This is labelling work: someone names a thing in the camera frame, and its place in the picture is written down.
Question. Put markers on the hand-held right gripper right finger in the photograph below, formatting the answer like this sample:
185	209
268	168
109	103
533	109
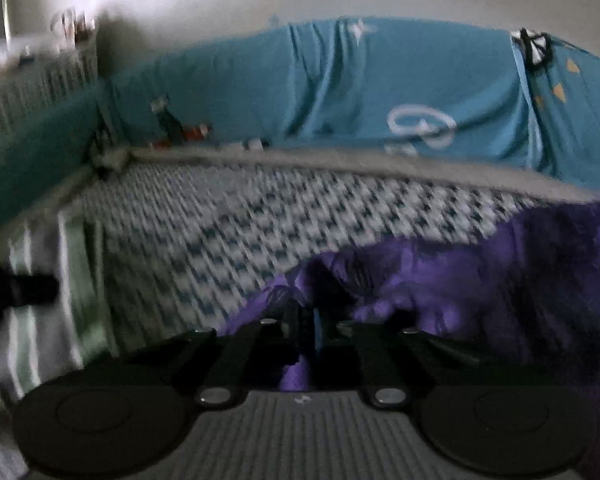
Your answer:
380	365

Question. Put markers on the white perforated plastic basket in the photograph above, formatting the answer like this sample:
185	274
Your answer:
45	85

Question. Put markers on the purple patterned shirt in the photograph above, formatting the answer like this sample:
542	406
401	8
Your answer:
480	285

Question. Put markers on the green striped folded garment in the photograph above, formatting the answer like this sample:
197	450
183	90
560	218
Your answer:
80	280

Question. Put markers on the teal printed bed bumper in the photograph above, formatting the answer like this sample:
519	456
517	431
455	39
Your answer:
380	85

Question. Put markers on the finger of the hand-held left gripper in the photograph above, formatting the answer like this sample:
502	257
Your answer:
25	290

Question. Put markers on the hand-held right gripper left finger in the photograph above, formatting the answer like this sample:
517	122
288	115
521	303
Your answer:
230	365

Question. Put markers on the houndstooth bed mat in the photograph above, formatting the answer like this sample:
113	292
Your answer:
205	220

